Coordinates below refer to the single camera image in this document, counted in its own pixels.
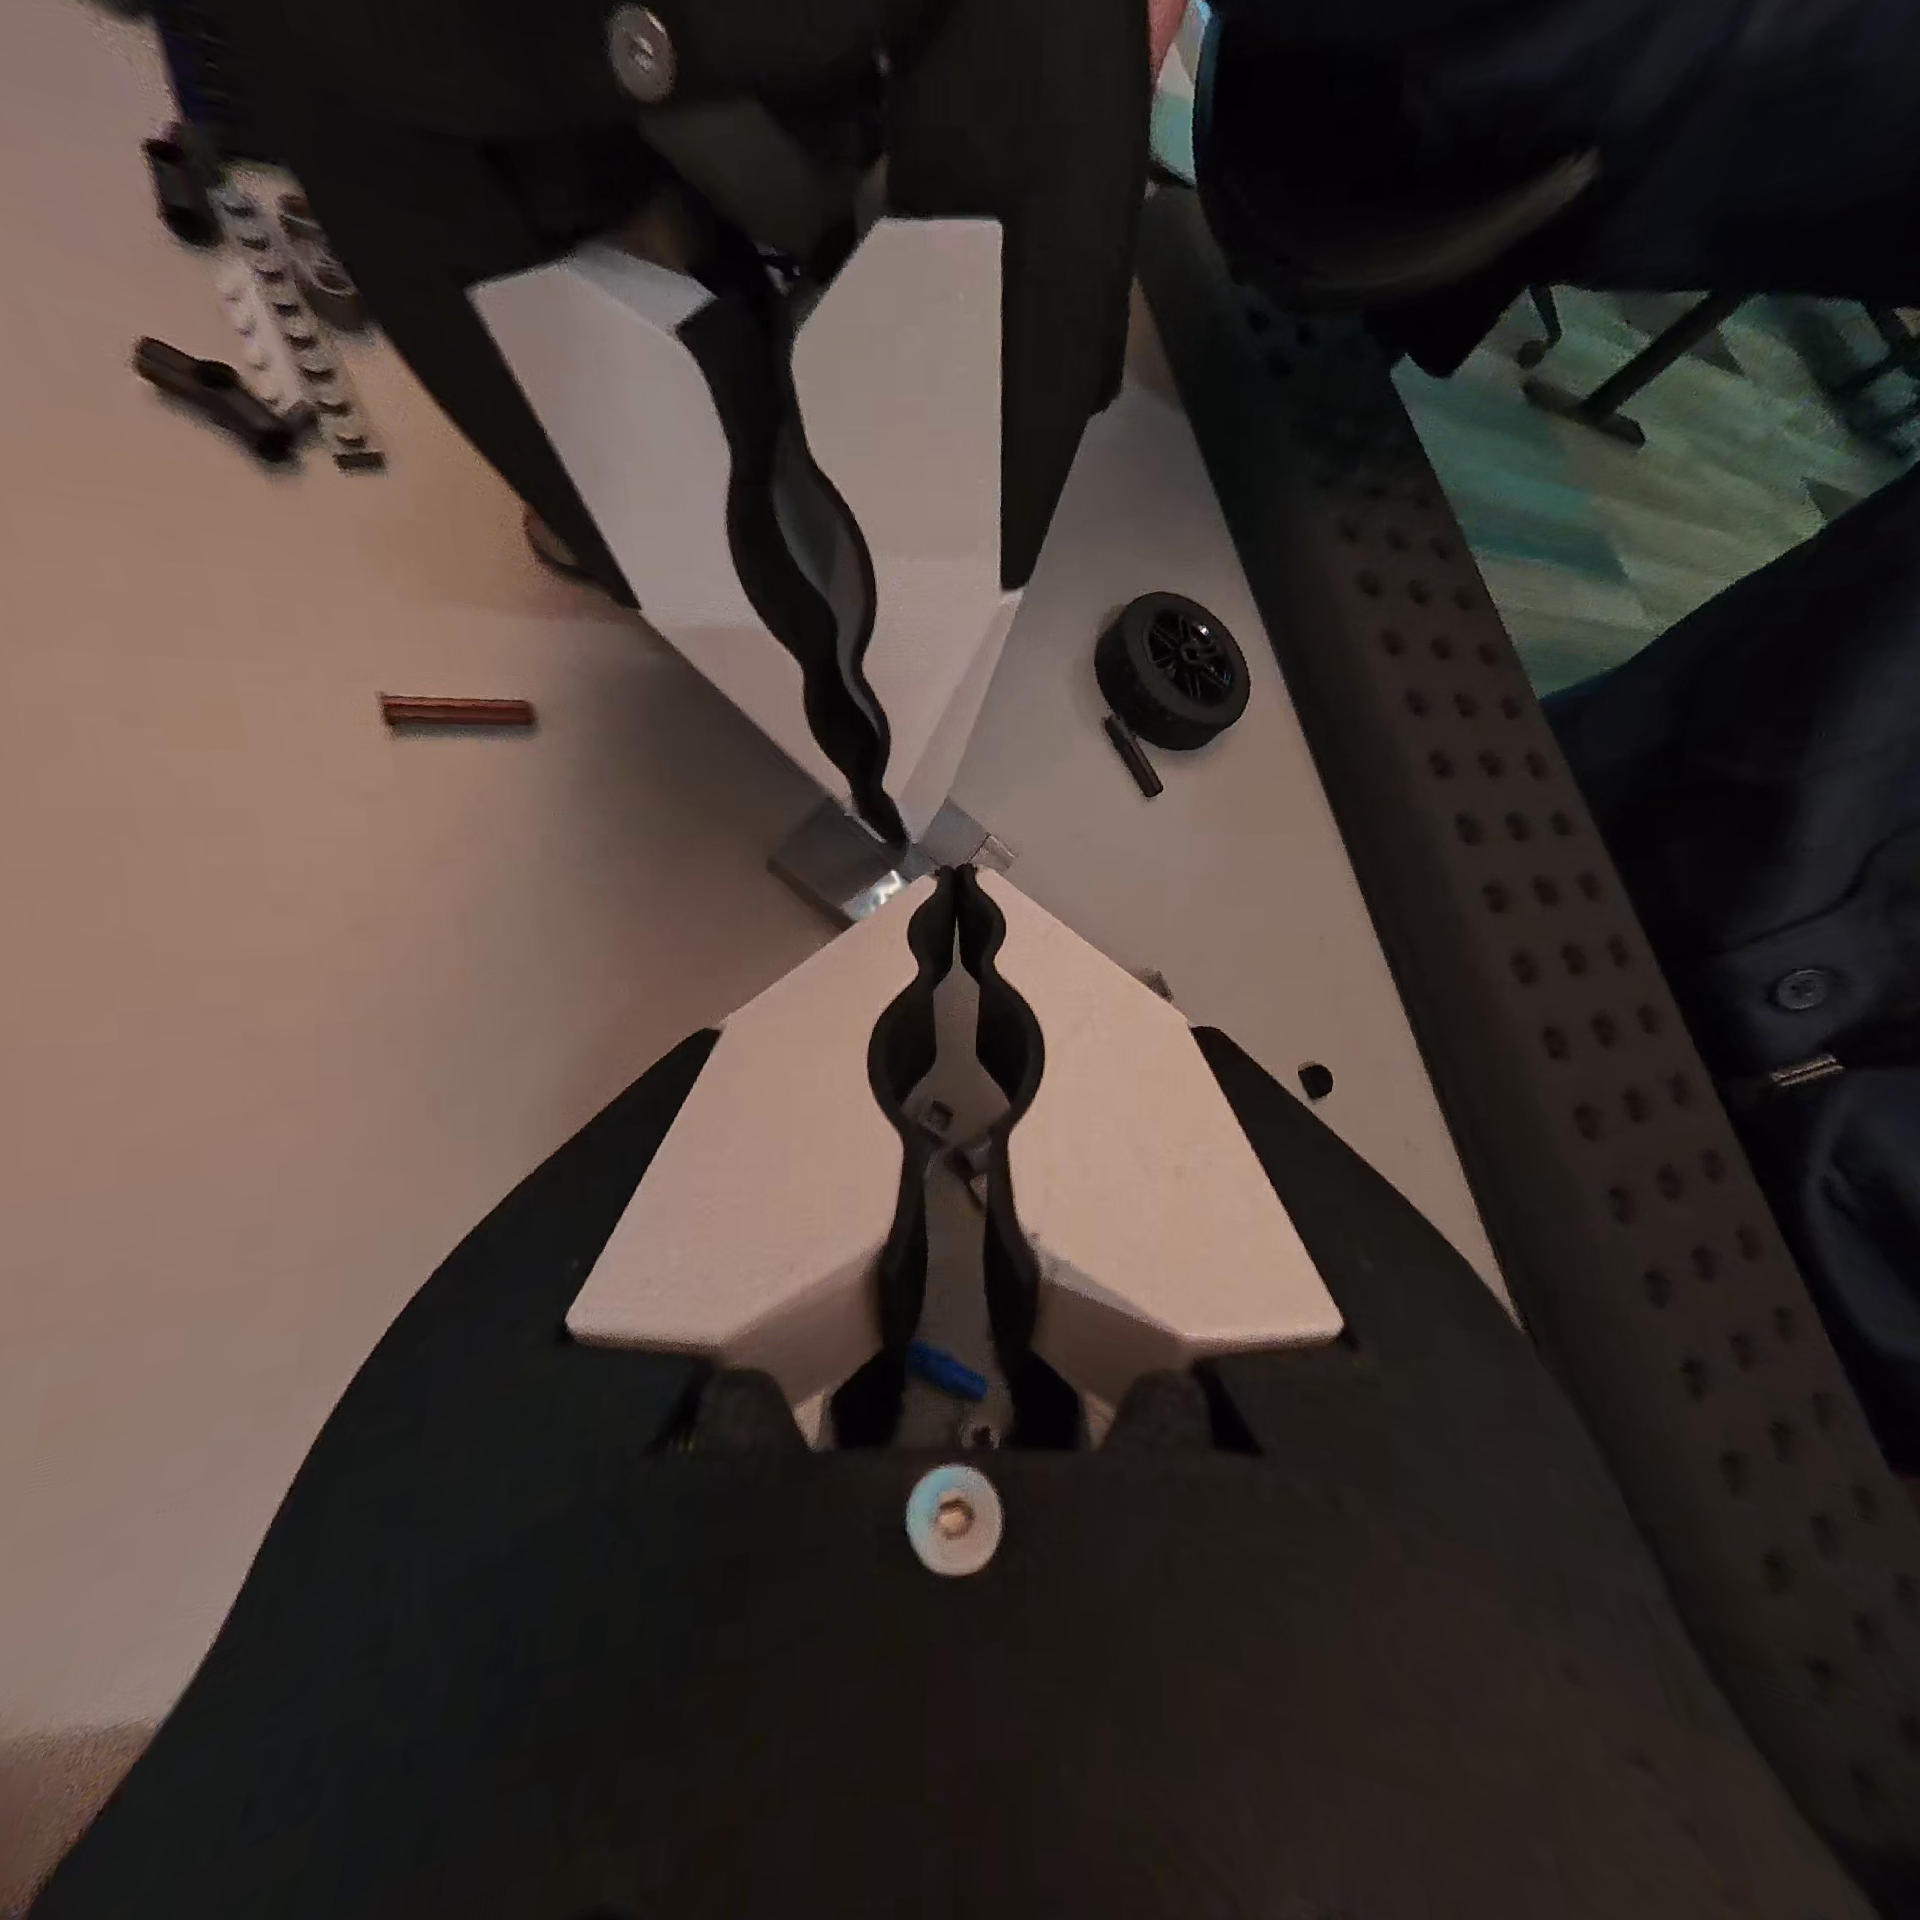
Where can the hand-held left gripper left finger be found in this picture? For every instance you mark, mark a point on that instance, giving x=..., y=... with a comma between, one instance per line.
x=750, y=1200

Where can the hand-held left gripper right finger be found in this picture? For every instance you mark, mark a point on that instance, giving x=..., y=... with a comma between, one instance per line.
x=1170, y=1200

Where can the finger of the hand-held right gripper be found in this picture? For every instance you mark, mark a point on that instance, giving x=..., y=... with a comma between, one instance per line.
x=628, y=450
x=930, y=450

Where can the grey lego tile assembly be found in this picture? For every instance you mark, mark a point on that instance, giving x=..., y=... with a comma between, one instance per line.
x=838, y=870

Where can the light grey studded lego plate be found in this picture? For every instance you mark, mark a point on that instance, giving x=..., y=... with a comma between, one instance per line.
x=254, y=322

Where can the brown lego axle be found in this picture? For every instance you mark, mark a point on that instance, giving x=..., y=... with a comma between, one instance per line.
x=457, y=714

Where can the black lego wheel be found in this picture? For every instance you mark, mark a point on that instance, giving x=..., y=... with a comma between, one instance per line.
x=1170, y=667

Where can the dark grey lego axle pin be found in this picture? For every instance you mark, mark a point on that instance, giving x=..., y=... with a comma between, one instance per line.
x=1132, y=754

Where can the black lego pin connector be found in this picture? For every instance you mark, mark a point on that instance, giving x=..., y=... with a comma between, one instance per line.
x=217, y=394

